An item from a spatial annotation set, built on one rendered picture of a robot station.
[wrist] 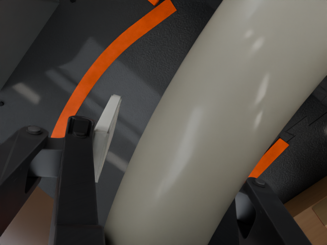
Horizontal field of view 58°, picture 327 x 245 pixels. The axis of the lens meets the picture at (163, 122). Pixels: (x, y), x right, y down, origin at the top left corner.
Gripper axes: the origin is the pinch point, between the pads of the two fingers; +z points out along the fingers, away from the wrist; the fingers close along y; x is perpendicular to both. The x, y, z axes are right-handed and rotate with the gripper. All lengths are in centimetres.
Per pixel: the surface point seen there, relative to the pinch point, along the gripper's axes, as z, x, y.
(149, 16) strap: 83, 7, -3
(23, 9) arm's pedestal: 66, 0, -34
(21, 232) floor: 89, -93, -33
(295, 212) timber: 72, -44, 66
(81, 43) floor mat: 85, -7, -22
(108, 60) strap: 84, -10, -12
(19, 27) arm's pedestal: 70, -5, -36
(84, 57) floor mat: 85, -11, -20
